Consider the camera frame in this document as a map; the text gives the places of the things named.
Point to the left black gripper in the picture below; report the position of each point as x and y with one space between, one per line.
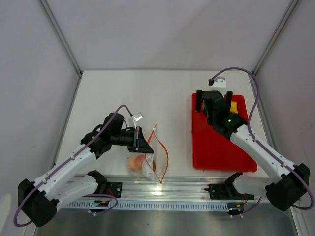
139 144

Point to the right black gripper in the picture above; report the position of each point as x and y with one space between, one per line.
199 101

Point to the red orange peach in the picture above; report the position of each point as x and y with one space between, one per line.
135 162

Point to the small brown yellow fruit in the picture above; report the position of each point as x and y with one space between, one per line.
154 166

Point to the clear zip top bag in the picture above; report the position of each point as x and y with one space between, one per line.
160 156

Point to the red plastic tray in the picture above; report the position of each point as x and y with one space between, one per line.
212 151

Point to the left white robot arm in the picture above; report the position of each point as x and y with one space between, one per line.
43 197

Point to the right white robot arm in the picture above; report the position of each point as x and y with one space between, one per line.
287 184

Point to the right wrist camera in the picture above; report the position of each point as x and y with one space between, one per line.
217 82

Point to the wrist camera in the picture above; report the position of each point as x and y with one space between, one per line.
135 118
217 82

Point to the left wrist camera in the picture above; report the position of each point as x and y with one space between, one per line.
135 118

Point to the aluminium mounting rail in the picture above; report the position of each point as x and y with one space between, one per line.
162 188

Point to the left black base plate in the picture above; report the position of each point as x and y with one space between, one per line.
114 189

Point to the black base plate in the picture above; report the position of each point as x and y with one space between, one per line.
222 191
114 189

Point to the slotted cable duct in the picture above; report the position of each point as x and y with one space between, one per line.
149 205

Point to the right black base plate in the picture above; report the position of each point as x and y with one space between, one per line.
222 191

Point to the right frame post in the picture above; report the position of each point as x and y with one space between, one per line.
279 30

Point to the frame post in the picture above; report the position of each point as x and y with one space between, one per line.
279 30
44 4

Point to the left frame post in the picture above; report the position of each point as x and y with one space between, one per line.
44 4

